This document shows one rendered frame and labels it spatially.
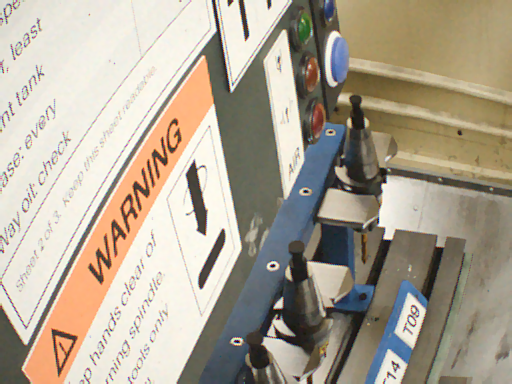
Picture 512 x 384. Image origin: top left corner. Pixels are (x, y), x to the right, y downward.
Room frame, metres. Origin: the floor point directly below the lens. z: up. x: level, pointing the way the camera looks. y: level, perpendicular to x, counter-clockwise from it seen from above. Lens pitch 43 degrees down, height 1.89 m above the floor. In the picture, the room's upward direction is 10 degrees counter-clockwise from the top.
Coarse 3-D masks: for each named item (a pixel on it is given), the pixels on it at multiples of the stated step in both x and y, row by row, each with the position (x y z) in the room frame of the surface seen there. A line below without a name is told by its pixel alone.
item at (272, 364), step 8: (248, 360) 0.42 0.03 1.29; (272, 360) 0.42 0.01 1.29; (248, 368) 0.42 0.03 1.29; (256, 368) 0.41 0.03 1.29; (264, 368) 0.41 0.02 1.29; (272, 368) 0.41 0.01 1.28; (248, 376) 0.41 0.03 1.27; (256, 376) 0.41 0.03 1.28; (264, 376) 0.41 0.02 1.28; (272, 376) 0.41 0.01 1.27; (280, 376) 0.42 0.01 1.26
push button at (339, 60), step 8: (336, 40) 0.40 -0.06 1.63; (344, 40) 0.40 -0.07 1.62; (336, 48) 0.39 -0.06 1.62; (344, 48) 0.40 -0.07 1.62; (336, 56) 0.39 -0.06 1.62; (344, 56) 0.39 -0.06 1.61; (336, 64) 0.38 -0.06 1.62; (344, 64) 0.39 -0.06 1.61; (336, 72) 0.38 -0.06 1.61; (344, 72) 0.39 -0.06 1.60; (336, 80) 0.39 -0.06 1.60
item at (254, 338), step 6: (246, 336) 0.43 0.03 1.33; (252, 336) 0.42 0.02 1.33; (258, 336) 0.42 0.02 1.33; (246, 342) 0.42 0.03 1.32; (252, 342) 0.42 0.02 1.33; (258, 342) 0.42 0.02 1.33; (252, 348) 0.42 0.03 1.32; (258, 348) 0.42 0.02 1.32; (264, 348) 0.42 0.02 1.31; (252, 354) 0.42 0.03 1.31; (258, 354) 0.42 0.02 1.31; (264, 354) 0.42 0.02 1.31; (252, 360) 0.42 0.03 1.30; (258, 360) 0.41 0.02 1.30; (264, 360) 0.42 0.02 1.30
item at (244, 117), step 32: (288, 32) 0.34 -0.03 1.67; (192, 64) 0.25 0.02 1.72; (256, 64) 0.30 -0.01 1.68; (224, 96) 0.27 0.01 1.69; (256, 96) 0.30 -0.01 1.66; (320, 96) 0.38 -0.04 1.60; (224, 128) 0.27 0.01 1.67; (256, 128) 0.30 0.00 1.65; (128, 160) 0.21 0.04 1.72; (224, 160) 0.26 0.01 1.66; (256, 160) 0.29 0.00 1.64; (256, 192) 0.29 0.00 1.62; (256, 224) 0.28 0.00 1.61; (256, 256) 0.28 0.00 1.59; (224, 288) 0.24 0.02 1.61; (0, 320) 0.13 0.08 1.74; (224, 320) 0.24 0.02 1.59; (0, 352) 0.12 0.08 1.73; (192, 352) 0.21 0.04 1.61
